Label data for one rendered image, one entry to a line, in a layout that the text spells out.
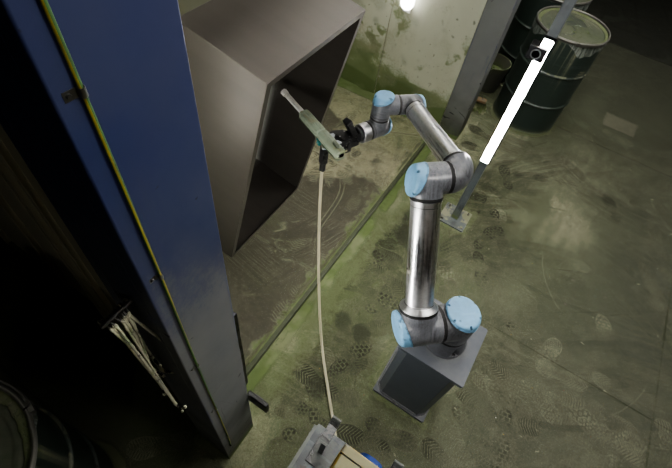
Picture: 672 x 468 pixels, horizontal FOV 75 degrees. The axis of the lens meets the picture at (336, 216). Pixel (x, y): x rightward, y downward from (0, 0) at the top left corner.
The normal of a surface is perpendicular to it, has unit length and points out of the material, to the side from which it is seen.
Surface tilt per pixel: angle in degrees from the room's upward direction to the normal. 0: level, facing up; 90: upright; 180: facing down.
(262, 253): 0
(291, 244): 0
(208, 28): 12
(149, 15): 90
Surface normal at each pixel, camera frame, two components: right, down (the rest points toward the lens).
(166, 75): 0.84, 0.48
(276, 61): 0.28, -0.50
